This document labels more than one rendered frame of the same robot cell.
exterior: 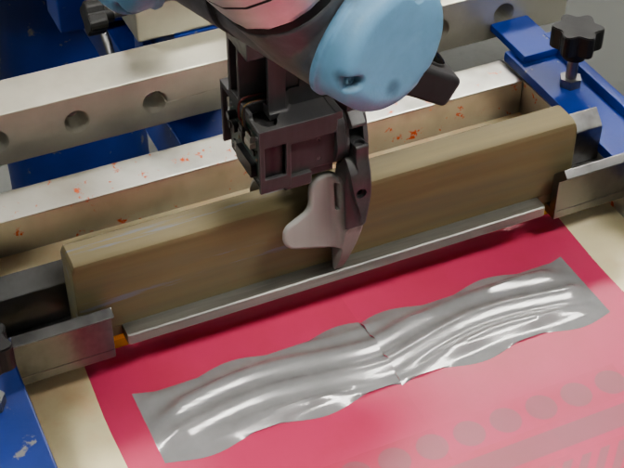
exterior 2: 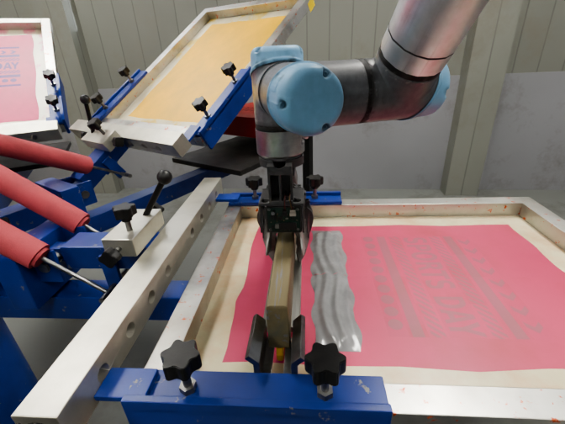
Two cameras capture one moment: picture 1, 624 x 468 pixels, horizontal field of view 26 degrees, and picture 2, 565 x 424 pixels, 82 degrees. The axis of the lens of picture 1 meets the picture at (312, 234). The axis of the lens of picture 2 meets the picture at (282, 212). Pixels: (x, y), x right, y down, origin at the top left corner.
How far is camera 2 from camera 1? 0.75 m
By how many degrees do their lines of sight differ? 51
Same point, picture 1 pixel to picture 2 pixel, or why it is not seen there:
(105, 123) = (158, 290)
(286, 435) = (359, 310)
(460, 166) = not seen: hidden behind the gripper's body
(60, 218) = (190, 334)
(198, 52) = (165, 244)
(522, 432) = (381, 259)
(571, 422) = (381, 250)
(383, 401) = (354, 282)
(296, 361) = (325, 294)
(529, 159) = not seen: hidden behind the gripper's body
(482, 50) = not seen: hidden behind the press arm
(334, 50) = (445, 78)
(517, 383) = (360, 254)
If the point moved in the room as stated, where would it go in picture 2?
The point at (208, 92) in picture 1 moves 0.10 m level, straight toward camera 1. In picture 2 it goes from (178, 257) to (223, 267)
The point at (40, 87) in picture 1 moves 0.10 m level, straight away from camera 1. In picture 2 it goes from (126, 293) to (72, 283)
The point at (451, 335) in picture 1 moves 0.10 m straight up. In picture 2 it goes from (333, 258) to (334, 215)
